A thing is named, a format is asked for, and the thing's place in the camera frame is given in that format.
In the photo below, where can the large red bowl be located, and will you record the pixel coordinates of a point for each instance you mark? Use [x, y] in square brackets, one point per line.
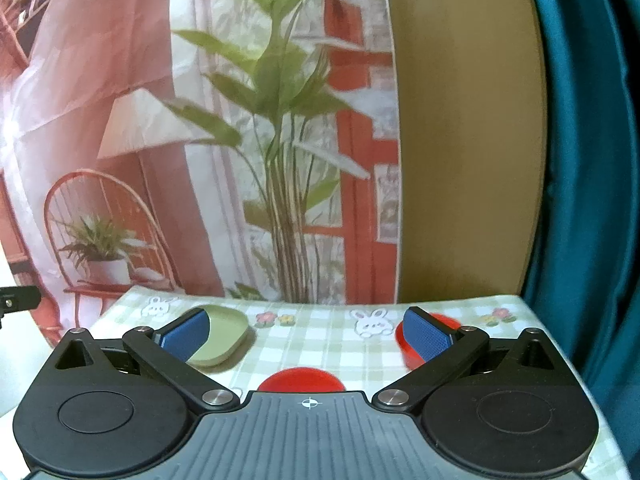
[300, 380]

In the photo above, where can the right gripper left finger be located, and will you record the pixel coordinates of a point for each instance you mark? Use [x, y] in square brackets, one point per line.
[163, 354]

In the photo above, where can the teal curtain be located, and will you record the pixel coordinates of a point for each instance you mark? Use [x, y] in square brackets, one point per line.
[583, 281]

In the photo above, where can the checkered bunny tablecloth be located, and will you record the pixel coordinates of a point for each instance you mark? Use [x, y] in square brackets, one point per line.
[320, 336]

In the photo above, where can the printed backdrop cloth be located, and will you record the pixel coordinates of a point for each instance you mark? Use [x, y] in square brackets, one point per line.
[227, 148]

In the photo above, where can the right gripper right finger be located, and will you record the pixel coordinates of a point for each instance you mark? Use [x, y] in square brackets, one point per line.
[447, 355]

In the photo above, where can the green square plate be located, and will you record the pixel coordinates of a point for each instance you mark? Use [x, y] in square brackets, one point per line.
[228, 329]

